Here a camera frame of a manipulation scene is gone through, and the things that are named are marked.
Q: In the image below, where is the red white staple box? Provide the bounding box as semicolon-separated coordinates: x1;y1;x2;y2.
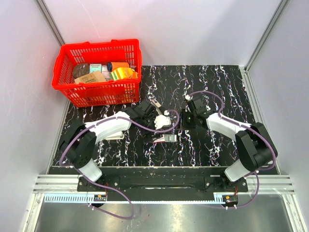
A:
153;134;177;144

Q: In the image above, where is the yellow orange snack box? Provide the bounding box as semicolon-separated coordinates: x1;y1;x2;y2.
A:
111;67;138;81

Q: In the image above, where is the aluminium frame rail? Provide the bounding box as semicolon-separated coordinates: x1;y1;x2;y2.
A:
33;175;295;195

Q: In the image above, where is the orange bottle blue cap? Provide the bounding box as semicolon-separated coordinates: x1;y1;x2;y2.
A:
107;62;130;72

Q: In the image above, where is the red plastic shopping basket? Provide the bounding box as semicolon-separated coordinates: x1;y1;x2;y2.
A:
52;39;142;108

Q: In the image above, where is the brown round cookie pack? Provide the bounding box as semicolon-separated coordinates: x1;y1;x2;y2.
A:
72;63;90;79

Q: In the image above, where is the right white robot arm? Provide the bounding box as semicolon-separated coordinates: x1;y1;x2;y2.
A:
181;95;278;191

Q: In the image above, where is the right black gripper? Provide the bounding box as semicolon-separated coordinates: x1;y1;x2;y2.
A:
176;109;197;131

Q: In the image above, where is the brown cardboard box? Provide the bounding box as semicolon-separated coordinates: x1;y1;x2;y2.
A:
75;71;106;84

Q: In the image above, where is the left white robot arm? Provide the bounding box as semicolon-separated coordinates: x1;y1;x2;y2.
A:
59;101;171;191

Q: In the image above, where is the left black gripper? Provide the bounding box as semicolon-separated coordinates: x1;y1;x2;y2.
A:
140;111;162;143

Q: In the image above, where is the teal white box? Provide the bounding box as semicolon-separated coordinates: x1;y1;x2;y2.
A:
89;64;102;73

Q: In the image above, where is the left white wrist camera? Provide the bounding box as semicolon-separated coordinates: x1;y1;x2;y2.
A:
154;110;171;130

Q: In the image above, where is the pink white small box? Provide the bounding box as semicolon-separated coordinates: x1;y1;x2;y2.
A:
101;65;111;80

